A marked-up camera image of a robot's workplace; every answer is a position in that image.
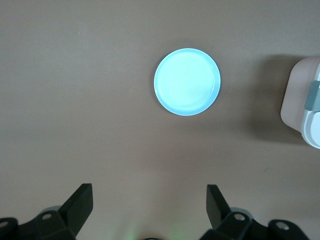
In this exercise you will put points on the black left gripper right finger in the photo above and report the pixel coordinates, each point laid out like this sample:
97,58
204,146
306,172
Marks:
230,225

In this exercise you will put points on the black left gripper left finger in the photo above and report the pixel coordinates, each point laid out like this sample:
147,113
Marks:
67,217

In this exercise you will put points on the white lidded storage box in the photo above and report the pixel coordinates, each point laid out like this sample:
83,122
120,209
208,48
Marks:
300,95

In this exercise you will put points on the light blue plate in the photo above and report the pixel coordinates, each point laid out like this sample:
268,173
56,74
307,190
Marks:
187,82

